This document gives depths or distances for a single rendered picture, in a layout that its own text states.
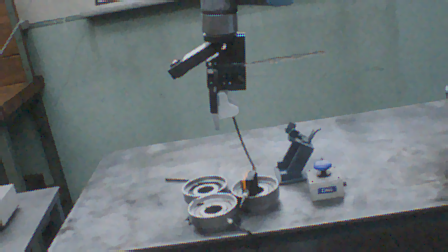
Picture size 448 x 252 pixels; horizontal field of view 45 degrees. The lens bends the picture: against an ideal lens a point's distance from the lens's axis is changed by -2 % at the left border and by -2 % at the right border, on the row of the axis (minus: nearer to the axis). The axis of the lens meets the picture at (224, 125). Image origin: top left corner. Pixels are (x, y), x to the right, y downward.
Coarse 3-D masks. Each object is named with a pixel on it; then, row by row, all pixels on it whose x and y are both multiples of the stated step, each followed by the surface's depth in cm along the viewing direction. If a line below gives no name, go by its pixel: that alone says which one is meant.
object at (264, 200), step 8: (264, 176) 123; (240, 184) 123; (272, 184) 121; (232, 192) 118; (256, 192) 122; (264, 192) 118; (272, 192) 115; (240, 200) 116; (248, 200) 115; (256, 200) 114; (264, 200) 115; (272, 200) 116; (240, 208) 118; (248, 208) 116; (256, 208) 116; (264, 208) 116
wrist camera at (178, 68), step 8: (200, 48) 113; (208, 48) 111; (184, 56) 116; (192, 56) 112; (200, 56) 112; (208, 56) 112; (176, 64) 114; (184, 64) 113; (192, 64) 113; (176, 72) 114; (184, 72) 114
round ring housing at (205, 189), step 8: (200, 176) 128; (208, 176) 128; (216, 176) 128; (184, 184) 126; (192, 184) 128; (208, 184) 127; (224, 184) 125; (184, 192) 122; (200, 192) 126; (208, 192) 127; (216, 192) 119; (224, 192) 121; (192, 200) 120
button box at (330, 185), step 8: (336, 168) 119; (312, 176) 117; (320, 176) 116; (328, 176) 116; (336, 176) 115; (312, 184) 114; (320, 184) 114; (328, 184) 114; (336, 184) 114; (344, 184) 117; (312, 192) 115; (320, 192) 115; (328, 192) 115; (336, 192) 115; (312, 200) 116; (320, 200) 116
